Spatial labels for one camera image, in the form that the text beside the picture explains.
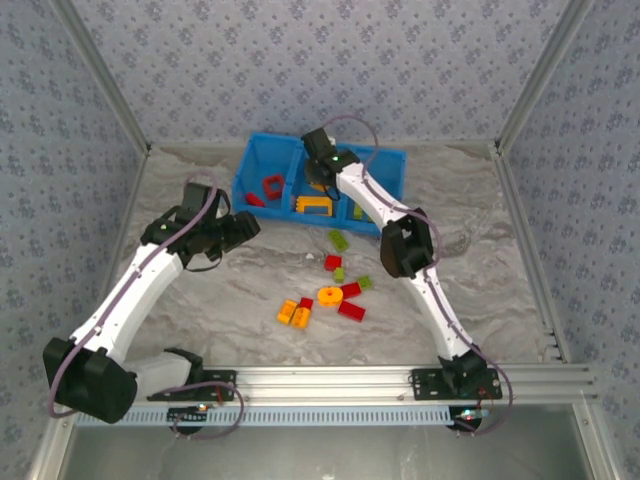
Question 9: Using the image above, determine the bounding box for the orange round lego piece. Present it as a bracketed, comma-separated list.
[317, 285, 346, 308]

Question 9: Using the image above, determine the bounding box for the large red lego brick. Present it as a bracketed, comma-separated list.
[337, 299, 368, 324]

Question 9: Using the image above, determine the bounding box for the left controller board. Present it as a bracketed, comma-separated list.
[167, 402, 211, 435]

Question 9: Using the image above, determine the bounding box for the controller board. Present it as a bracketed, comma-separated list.
[447, 405, 490, 435]
[167, 402, 211, 435]

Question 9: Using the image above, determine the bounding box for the right controller board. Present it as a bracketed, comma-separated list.
[447, 405, 490, 435]

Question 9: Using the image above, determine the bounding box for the black left camera cable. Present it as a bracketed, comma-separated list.
[184, 247, 225, 274]

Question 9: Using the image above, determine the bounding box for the yellow window frame lego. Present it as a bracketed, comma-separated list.
[293, 194, 335, 218]

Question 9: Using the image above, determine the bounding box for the red square frame lego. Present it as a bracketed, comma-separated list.
[262, 173, 290, 201]

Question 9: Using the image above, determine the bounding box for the aluminium side rail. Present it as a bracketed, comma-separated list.
[24, 147, 154, 480]
[489, 142, 574, 364]

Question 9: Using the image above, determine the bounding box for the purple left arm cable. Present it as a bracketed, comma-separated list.
[47, 172, 221, 420]

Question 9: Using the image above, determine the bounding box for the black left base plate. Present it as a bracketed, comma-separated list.
[146, 368, 237, 403]

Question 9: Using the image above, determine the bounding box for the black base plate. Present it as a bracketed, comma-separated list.
[410, 367, 503, 401]
[146, 368, 237, 403]

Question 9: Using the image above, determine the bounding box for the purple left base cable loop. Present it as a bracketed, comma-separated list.
[169, 382, 246, 441]

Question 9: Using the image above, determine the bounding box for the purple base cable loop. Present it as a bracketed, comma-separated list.
[452, 344, 514, 436]
[169, 382, 246, 441]

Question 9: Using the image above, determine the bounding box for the aluminium frame post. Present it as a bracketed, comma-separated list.
[48, 0, 153, 155]
[493, 0, 596, 151]

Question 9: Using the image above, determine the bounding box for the long aluminium frame rail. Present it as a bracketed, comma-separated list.
[117, 363, 600, 404]

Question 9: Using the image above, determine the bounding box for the pale blue slotted cable duct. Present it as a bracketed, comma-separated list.
[74, 403, 454, 428]

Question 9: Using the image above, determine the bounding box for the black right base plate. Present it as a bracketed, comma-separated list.
[410, 367, 503, 401]

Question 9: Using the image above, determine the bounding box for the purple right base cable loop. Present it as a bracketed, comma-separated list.
[452, 344, 514, 436]

